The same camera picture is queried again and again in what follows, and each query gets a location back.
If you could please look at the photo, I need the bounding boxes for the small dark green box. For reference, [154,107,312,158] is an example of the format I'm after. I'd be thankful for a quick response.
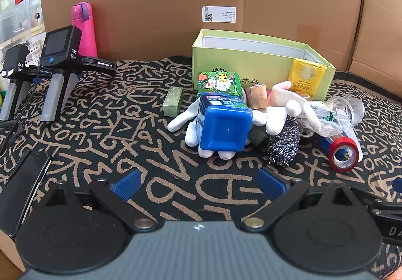
[247,126,269,146]

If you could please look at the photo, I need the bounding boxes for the clear plastic bag green print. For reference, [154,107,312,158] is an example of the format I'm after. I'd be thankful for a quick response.
[309,101,344,137]

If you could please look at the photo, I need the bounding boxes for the clear plastic cup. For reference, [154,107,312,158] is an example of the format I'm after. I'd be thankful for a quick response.
[327,96,365,130]

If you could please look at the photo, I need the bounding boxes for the pink bottle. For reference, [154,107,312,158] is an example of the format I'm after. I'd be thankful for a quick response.
[72,2,98,59]

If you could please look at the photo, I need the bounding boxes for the black hand-held device with screen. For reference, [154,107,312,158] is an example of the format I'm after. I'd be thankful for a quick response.
[39,25,117,123]

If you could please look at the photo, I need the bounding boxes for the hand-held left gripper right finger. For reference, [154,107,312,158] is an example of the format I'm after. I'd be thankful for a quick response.
[240,168,356,233]

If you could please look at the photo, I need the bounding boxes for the black smartphone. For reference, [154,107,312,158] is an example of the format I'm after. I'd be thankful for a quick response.
[0,150,52,237]

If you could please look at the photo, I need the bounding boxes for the small light green box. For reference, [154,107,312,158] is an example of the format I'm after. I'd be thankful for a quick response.
[162,86,184,117]

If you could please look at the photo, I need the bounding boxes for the white glove pink cuff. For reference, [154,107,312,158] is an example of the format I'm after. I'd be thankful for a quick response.
[167,96,271,160]
[265,80,333,137]

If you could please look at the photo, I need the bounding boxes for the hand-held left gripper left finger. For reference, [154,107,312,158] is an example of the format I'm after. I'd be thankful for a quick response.
[45,169,158,233]

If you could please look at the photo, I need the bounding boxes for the light green cardboard box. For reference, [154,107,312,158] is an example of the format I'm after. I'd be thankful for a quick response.
[191,29,336,101]

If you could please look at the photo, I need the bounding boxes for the yellow sachet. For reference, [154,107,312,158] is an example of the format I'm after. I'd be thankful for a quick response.
[289,58,328,92]

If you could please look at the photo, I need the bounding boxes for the black tape roll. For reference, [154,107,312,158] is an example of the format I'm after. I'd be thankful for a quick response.
[298,127,315,145]

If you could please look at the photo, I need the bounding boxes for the green printed carton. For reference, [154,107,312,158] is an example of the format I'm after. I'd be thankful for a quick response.
[197,70,247,103]

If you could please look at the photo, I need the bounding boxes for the red tape roll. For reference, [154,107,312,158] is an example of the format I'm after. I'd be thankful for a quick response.
[328,137,359,173]

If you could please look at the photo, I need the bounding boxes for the small brown box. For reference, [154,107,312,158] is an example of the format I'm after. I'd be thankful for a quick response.
[245,84,270,110]

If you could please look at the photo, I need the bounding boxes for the large brown cardboard box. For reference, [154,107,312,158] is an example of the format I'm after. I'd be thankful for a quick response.
[39,0,402,75]

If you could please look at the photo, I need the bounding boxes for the white shipping label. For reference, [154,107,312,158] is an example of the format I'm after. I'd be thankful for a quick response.
[202,6,237,23]

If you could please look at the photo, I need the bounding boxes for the steel wool scrubber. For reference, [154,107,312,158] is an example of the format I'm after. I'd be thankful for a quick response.
[267,117,300,167]

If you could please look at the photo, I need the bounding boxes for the blue plastic box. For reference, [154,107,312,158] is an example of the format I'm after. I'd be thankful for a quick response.
[195,93,254,152]

